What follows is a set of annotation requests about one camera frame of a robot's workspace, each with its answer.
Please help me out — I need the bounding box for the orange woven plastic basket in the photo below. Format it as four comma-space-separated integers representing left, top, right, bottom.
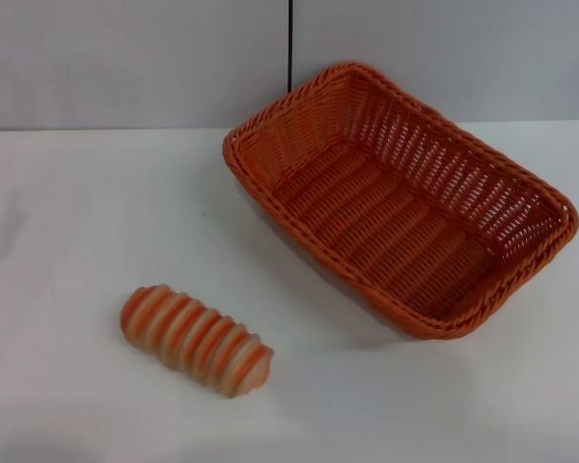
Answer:
221, 60, 579, 342

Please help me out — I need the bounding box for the orange striped ridged bread roll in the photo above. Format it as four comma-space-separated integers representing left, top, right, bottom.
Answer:
119, 283, 275, 400

